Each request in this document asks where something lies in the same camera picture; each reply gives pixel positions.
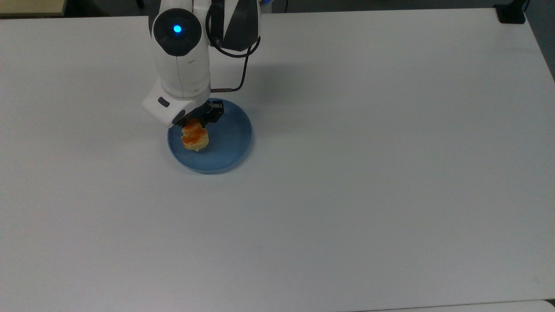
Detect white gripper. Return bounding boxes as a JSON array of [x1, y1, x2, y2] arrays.
[[142, 80, 225, 129]]

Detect orange glazed bread piece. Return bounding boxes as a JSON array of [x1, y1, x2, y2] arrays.
[[180, 119, 210, 153]]

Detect blue round plastic plate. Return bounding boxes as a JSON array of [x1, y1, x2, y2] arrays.
[[167, 98, 254, 175]]

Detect yellowish wooden side table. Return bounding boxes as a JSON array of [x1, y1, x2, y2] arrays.
[[0, 0, 68, 17]]

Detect white adjacent table edge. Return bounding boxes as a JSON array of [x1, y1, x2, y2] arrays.
[[360, 299, 555, 312]]

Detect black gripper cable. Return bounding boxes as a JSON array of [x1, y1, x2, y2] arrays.
[[205, 0, 262, 94]]

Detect black table clamp mount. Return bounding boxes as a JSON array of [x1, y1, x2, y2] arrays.
[[494, 0, 530, 24]]

